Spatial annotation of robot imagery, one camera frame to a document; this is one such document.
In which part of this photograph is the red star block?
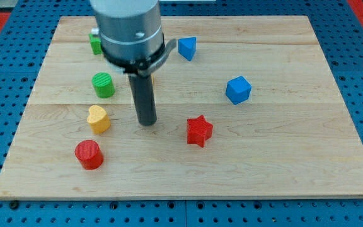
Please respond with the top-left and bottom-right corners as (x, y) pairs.
(187, 115), (213, 148)

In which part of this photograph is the green block behind arm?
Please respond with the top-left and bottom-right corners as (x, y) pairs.
(88, 33), (102, 55)

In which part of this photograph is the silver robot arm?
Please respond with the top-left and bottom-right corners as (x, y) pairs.
(90, 0), (176, 78)

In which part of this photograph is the black pusher rod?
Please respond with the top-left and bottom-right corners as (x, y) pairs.
(128, 74), (157, 126)

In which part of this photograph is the blue cube block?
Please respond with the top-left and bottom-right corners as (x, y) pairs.
(226, 76), (252, 105)

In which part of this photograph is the wooden board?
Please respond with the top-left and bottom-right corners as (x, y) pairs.
(0, 16), (363, 201)

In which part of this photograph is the blue triangle block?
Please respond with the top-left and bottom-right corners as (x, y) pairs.
(178, 37), (197, 61)

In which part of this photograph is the yellow heart block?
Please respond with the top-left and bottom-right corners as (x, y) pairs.
(87, 105), (111, 134)

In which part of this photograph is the green cylinder block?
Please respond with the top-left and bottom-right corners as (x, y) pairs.
(91, 72), (115, 98)

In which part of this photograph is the red cylinder block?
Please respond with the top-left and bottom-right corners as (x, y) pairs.
(74, 140), (104, 170)

